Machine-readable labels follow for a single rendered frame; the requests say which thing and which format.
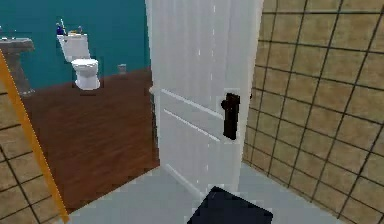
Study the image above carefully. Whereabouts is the white room door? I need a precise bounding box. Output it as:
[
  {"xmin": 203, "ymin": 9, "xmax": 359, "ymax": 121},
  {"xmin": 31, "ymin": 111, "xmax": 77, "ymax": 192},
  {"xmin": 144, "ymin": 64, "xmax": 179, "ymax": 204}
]
[{"xmin": 144, "ymin": 0, "xmax": 265, "ymax": 198}]

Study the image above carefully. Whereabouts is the black square object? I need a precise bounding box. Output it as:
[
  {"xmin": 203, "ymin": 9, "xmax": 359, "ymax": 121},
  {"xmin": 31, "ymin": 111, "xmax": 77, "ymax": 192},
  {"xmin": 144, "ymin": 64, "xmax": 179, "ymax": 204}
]
[{"xmin": 186, "ymin": 185, "xmax": 274, "ymax": 224}]

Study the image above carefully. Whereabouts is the white toilet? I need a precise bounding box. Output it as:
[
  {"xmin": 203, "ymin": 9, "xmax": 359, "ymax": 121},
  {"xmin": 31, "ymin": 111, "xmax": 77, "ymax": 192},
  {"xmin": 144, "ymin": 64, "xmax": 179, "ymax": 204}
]
[{"xmin": 56, "ymin": 32, "xmax": 101, "ymax": 91}]

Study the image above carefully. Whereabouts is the black door handle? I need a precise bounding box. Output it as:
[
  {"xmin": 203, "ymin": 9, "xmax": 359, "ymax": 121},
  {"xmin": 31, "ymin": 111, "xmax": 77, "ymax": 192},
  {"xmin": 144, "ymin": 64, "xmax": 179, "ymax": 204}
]
[{"xmin": 220, "ymin": 92, "xmax": 242, "ymax": 141}]

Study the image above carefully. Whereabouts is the orange door frame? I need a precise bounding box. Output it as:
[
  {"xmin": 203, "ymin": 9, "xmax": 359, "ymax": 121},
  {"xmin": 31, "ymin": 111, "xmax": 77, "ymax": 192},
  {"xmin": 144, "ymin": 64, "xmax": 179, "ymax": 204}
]
[{"xmin": 0, "ymin": 49, "xmax": 70, "ymax": 224}]

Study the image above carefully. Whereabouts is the grey pedestal sink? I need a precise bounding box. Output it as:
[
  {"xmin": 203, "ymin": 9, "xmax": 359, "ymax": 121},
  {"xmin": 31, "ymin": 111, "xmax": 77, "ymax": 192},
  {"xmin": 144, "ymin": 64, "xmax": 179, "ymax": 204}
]
[{"xmin": 0, "ymin": 36, "xmax": 36, "ymax": 96}]

